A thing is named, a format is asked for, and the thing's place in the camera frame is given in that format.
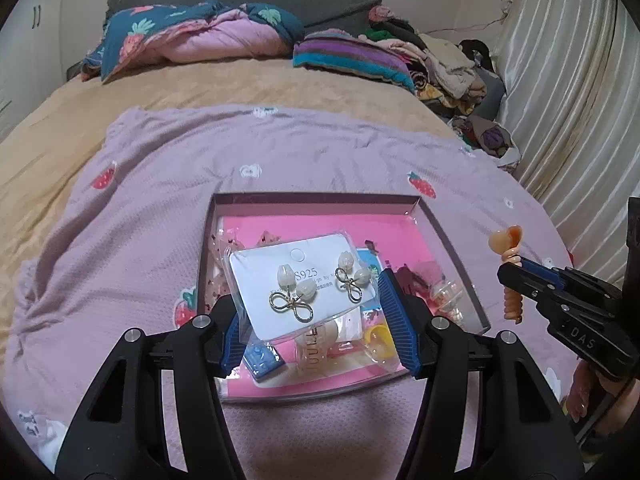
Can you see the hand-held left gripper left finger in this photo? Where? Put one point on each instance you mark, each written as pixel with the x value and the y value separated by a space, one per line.
pixel 231 347

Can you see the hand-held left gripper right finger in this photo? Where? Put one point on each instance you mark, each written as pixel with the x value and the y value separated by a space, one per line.
pixel 397 320

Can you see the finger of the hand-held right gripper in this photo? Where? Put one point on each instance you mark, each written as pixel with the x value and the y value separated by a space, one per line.
pixel 525 285
pixel 575 282

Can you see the yellow hair clip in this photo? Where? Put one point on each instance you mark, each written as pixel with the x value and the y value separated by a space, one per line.
pixel 376 341

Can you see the pearl earring card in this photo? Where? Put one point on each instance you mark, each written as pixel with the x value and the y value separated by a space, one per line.
pixel 260 280

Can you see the grey box with pink lining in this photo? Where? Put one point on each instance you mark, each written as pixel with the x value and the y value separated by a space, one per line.
pixel 320 205

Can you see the person's right hand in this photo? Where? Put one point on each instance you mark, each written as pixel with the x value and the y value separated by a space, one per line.
pixel 587 390

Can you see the small blue card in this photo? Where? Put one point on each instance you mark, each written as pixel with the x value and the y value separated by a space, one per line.
pixel 264 361

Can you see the clear packet of orange beads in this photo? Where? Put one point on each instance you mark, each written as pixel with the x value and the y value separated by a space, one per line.
pixel 446 296

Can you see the blue printed card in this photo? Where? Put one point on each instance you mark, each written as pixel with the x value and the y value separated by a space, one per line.
pixel 372 262

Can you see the glittery orange hair claw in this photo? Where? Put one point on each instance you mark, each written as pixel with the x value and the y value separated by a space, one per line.
pixel 220 270

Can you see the cream striped curtain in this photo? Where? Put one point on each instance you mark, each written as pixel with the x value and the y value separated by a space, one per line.
pixel 575 110

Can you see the purple strawberry print blanket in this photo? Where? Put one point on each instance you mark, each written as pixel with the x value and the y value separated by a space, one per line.
pixel 125 210

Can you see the grey pillow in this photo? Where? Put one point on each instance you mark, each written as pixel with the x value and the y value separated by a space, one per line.
pixel 492 92

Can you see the pile of clothes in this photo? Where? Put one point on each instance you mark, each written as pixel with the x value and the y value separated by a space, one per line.
pixel 440 70

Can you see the tan bedsheet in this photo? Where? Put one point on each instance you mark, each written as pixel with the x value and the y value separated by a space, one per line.
pixel 250 85

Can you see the striped purple teal towel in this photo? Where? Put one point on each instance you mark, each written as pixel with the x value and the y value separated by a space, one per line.
pixel 350 57

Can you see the pink and blue strawberry quilt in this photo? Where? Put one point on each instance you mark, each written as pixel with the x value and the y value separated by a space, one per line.
pixel 200 35

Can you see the white wardrobe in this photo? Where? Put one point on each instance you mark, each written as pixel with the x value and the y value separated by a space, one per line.
pixel 30 35

